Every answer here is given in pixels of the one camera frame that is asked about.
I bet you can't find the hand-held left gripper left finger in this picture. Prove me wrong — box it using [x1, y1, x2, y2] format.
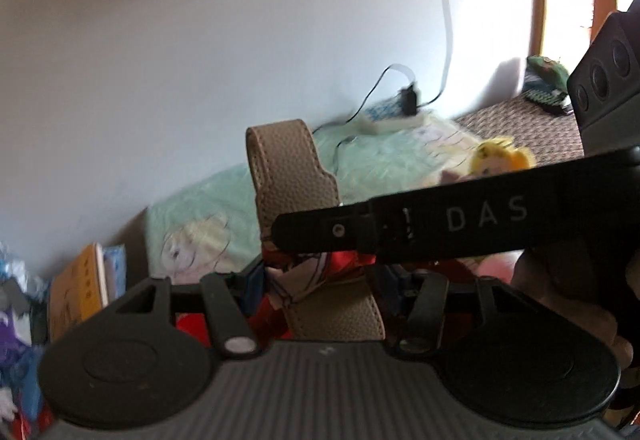
[117, 265, 266, 362]

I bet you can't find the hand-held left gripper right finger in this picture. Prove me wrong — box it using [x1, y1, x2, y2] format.
[370, 265, 538, 357]

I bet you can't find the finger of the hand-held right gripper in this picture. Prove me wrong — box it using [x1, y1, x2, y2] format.
[274, 199, 386, 267]

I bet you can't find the red cardboard box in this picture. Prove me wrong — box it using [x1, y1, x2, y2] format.
[172, 260, 401, 347]

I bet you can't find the beige leather strap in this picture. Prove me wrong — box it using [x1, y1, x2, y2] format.
[244, 118, 387, 342]

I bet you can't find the person's right hand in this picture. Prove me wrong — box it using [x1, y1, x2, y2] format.
[512, 240, 635, 373]

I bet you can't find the yellow-haired plush doll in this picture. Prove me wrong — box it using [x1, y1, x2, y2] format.
[440, 137, 537, 184]

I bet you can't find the brown woven mat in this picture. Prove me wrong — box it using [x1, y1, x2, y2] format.
[455, 92, 586, 168]

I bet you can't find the green bear-print blanket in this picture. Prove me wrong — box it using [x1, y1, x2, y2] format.
[145, 117, 481, 285]

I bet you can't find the white power strip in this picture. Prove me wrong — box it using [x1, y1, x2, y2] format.
[352, 100, 431, 135]

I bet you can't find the green patterned cloth item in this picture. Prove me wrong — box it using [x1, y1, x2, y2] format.
[522, 54, 576, 117]

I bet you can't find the black power adapter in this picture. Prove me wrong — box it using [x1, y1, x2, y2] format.
[399, 82, 422, 117]

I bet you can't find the purple plastic packet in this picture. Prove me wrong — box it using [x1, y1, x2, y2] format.
[0, 310, 43, 401]

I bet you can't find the black charging cable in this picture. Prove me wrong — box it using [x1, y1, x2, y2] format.
[334, 64, 418, 181]

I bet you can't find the grey power cord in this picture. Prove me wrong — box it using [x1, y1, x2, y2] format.
[420, 0, 456, 106]

